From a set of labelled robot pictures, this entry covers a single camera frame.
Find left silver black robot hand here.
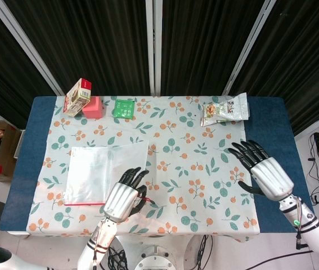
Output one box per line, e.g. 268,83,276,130
102,167,150,223

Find black pleated curtain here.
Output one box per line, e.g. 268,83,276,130
0,0,319,136

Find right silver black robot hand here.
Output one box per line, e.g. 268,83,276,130
228,139,294,202

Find white orange-fruit print tablecloth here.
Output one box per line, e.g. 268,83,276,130
26,95,261,236

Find blue padded table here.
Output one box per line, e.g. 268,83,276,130
0,95,315,240

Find clear zip bag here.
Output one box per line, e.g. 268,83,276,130
63,144,156,206

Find white frame post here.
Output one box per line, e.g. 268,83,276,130
145,0,163,96
222,0,283,96
0,0,65,97

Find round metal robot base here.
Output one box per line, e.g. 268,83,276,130
133,244,177,270

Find green sachet packet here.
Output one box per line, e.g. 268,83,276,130
112,98,136,119

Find brown red drink carton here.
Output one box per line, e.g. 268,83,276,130
62,78,93,118

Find black cables by robot base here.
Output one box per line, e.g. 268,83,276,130
107,244,129,270

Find silver green nut snack bag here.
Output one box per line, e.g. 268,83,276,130
200,92,250,127

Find pink foam cube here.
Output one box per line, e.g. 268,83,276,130
82,96,104,119

